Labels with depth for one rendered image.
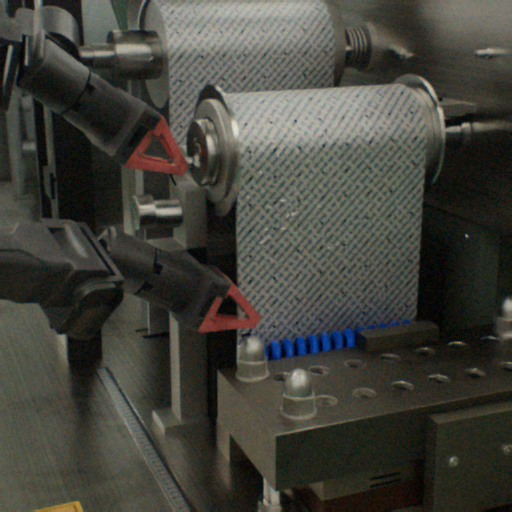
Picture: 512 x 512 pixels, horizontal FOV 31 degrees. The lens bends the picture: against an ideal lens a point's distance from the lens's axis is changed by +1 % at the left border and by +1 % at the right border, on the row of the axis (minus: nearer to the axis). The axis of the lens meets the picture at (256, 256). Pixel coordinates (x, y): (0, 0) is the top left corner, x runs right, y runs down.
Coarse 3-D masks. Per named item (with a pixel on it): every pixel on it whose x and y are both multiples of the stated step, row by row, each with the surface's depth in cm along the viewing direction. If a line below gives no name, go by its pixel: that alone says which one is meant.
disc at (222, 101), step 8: (208, 88) 102; (216, 88) 100; (200, 96) 105; (208, 96) 102; (216, 96) 100; (224, 96) 98; (200, 104) 105; (224, 104) 98; (224, 112) 98; (232, 112) 97; (232, 120) 97; (232, 128) 97; (232, 136) 97; (232, 144) 97; (232, 152) 97; (232, 160) 98; (232, 168) 98; (232, 176) 98; (232, 184) 99; (232, 192) 99; (208, 200) 107; (224, 200) 102; (232, 200) 99; (216, 208) 104; (224, 208) 102
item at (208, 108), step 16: (416, 96) 108; (208, 112) 102; (224, 128) 98; (432, 128) 107; (224, 144) 98; (432, 144) 107; (224, 160) 99; (224, 176) 99; (208, 192) 105; (224, 192) 100
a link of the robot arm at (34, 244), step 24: (0, 240) 80; (24, 240) 83; (48, 240) 85; (72, 240) 88; (0, 264) 79; (24, 264) 81; (48, 264) 83; (72, 264) 85; (96, 264) 88; (0, 288) 81; (24, 288) 83; (48, 288) 85; (72, 288) 87
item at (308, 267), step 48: (384, 192) 106; (240, 240) 101; (288, 240) 103; (336, 240) 105; (384, 240) 108; (240, 288) 102; (288, 288) 105; (336, 288) 107; (384, 288) 110; (240, 336) 104; (288, 336) 106
